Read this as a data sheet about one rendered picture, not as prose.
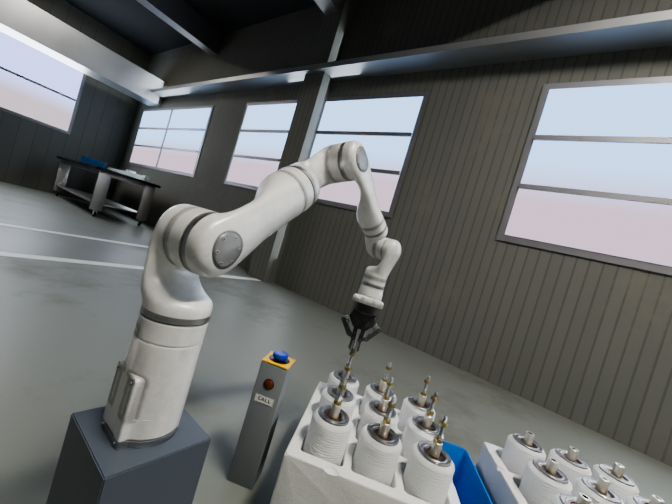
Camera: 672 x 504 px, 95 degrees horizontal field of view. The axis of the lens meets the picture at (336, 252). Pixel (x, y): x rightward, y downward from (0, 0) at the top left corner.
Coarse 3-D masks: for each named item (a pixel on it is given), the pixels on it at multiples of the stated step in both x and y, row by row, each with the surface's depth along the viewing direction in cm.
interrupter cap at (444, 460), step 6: (420, 444) 70; (426, 444) 71; (420, 450) 68; (426, 450) 69; (444, 450) 71; (426, 456) 66; (432, 456) 68; (444, 456) 69; (432, 462) 65; (438, 462) 66; (444, 462) 66; (450, 462) 67
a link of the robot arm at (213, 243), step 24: (288, 168) 57; (264, 192) 50; (288, 192) 53; (312, 192) 58; (216, 216) 41; (240, 216) 44; (264, 216) 48; (288, 216) 54; (192, 240) 39; (216, 240) 40; (240, 240) 44; (192, 264) 40; (216, 264) 41
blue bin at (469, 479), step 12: (444, 444) 101; (456, 456) 100; (468, 456) 97; (456, 468) 100; (468, 468) 94; (456, 480) 99; (468, 480) 92; (480, 480) 86; (468, 492) 90; (480, 492) 84
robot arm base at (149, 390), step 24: (144, 336) 40; (168, 336) 41; (192, 336) 43; (120, 360) 43; (144, 360) 40; (168, 360) 41; (192, 360) 44; (120, 384) 42; (144, 384) 40; (168, 384) 42; (120, 408) 41; (144, 408) 41; (168, 408) 42; (120, 432) 40; (144, 432) 41; (168, 432) 44
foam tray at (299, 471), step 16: (320, 384) 101; (304, 416) 81; (352, 416) 88; (304, 432) 74; (352, 432) 80; (400, 432) 87; (288, 448) 67; (352, 448) 74; (288, 464) 65; (304, 464) 65; (320, 464) 65; (400, 464) 73; (288, 480) 65; (304, 480) 65; (320, 480) 64; (336, 480) 64; (352, 480) 64; (368, 480) 65; (400, 480) 68; (272, 496) 66; (288, 496) 65; (304, 496) 65; (320, 496) 64; (336, 496) 64; (352, 496) 63; (368, 496) 63; (384, 496) 62; (400, 496) 63; (448, 496) 67
